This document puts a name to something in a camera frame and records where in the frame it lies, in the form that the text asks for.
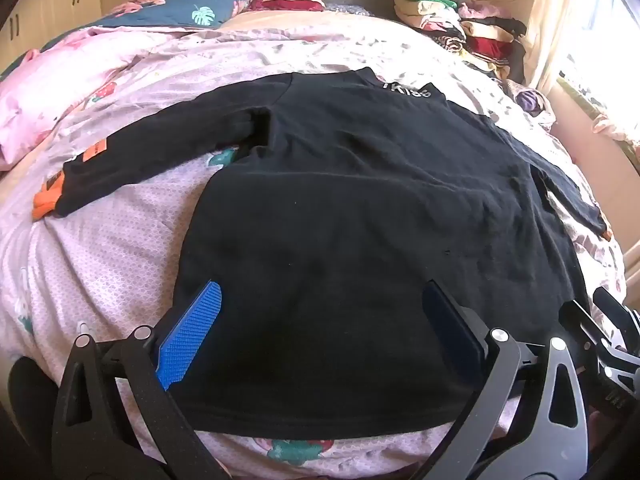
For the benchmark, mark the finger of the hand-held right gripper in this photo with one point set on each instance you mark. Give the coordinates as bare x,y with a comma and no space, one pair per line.
620,320
585,330

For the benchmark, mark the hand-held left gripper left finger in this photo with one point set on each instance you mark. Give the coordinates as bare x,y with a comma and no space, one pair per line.
192,325

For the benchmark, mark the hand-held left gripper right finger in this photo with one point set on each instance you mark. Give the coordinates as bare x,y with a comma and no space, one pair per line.
450,325

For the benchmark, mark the black long-sleeve shirt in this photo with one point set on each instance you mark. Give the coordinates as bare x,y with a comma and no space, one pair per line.
350,210

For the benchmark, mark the clothes on windowsill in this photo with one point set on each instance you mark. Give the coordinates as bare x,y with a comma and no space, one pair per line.
615,127

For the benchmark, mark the pile of folded clothes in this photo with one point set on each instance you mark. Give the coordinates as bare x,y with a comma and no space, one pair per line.
470,30

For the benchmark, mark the pink strawberry print quilt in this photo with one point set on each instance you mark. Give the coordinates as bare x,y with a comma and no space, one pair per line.
125,250

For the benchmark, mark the barred window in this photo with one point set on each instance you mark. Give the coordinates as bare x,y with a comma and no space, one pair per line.
610,45

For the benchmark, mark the plain pink quilt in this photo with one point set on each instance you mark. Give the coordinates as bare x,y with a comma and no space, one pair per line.
60,75

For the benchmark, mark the beige bed sheet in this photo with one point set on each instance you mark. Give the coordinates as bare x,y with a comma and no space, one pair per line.
260,22

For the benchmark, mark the cream curtain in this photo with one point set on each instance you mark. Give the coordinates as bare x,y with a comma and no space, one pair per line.
560,15

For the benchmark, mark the dark blue leaf-print quilt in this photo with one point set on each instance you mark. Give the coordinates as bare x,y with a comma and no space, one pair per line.
165,7

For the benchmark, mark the grey patterned pillow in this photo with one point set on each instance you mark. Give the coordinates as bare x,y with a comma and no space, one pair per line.
347,9

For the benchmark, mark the red and pink pillow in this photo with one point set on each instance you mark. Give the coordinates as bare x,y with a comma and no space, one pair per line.
285,2

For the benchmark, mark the cream wardrobe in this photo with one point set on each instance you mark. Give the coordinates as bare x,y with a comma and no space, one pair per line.
45,5

